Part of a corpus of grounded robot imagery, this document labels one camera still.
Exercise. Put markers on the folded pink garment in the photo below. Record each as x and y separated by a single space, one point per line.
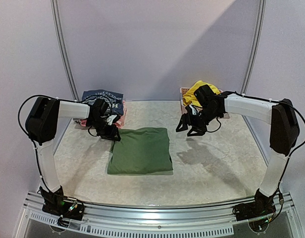
120 123

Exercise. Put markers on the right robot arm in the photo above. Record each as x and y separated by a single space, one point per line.
280 115

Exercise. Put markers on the right aluminium frame post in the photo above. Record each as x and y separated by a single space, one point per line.
255 44

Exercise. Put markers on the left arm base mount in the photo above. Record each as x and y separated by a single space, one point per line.
56 203

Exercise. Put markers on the yellow garment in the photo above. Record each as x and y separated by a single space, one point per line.
190 98

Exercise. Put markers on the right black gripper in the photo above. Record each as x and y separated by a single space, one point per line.
194 121

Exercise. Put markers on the aluminium front rail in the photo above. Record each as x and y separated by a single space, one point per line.
194 221

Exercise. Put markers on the left aluminium frame post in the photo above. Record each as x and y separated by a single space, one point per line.
62 48

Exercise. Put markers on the folded navy graphic shirt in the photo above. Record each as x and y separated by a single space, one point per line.
115 100

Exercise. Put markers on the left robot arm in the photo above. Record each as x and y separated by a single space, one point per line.
41 126

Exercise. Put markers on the green tank top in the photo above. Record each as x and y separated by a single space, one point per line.
143 151

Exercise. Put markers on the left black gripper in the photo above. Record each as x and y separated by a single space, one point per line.
111 134

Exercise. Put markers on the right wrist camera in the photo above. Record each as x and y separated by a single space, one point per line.
194 109

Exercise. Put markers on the aluminium frame post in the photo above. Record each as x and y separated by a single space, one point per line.
255 44
62 48

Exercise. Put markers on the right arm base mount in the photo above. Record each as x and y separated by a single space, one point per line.
261 212

